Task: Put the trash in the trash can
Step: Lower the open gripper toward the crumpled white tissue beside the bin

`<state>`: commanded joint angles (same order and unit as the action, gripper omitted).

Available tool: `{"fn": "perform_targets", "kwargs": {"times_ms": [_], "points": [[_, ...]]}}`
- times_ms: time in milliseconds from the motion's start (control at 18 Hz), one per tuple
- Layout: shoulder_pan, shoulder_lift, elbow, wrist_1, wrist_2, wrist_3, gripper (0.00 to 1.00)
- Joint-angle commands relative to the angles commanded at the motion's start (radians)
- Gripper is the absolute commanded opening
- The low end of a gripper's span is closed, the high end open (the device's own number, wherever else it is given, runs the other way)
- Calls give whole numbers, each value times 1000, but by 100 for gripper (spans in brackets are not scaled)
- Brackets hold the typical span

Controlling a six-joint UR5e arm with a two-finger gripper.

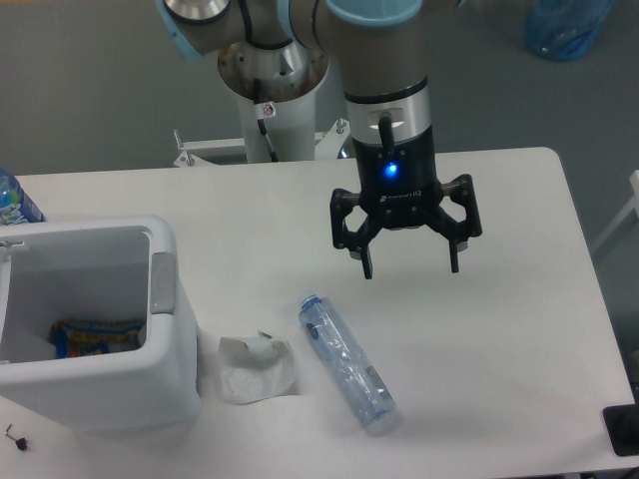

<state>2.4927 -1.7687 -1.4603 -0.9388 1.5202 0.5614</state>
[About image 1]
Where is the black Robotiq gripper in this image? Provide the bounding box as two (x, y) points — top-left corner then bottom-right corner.
(329, 90), (484, 280)

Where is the crushed clear plastic bottle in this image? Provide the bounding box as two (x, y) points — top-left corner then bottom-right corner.
(299, 291), (399, 436)

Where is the white paper wrapper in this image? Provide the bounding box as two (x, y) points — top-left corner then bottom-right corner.
(218, 331), (298, 405)

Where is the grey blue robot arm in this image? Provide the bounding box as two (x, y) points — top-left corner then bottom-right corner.
(156, 1), (482, 274)

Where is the white plastic trash can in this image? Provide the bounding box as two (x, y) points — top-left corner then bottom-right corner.
(1, 216), (201, 431)

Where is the blue plastic bag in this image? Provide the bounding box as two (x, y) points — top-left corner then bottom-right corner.
(523, 0), (615, 62)

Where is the black device at edge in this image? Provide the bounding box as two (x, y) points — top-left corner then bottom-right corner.
(603, 404), (638, 457)

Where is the colourful snack wrapper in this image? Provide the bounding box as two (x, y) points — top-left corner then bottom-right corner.
(51, 319), (145, 359)

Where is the blue labelled bottle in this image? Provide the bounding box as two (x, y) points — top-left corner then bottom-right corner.
(1, 169), (46, 227)

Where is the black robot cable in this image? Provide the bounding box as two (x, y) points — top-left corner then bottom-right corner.
(252, 78), (280, 164)

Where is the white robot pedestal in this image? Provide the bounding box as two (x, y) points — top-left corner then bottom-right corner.
(172, 38), (356, 169)

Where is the white furniture frame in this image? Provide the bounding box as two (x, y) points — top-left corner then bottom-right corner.
(591, 170), (638, 261)

